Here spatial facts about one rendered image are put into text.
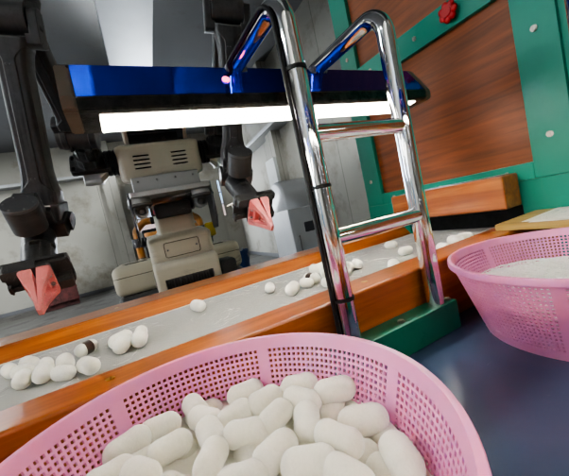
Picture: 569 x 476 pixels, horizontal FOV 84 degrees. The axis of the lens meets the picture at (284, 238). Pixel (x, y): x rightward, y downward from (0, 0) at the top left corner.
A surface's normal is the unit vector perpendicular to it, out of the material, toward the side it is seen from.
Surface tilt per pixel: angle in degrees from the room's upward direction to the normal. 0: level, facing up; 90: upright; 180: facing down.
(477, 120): 90
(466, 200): 90
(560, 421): 0
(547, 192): 90
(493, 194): 90
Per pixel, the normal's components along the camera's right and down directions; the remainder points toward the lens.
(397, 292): 0.46, -0.04
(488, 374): -0.22, -0.97
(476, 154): -0.86, 0.22
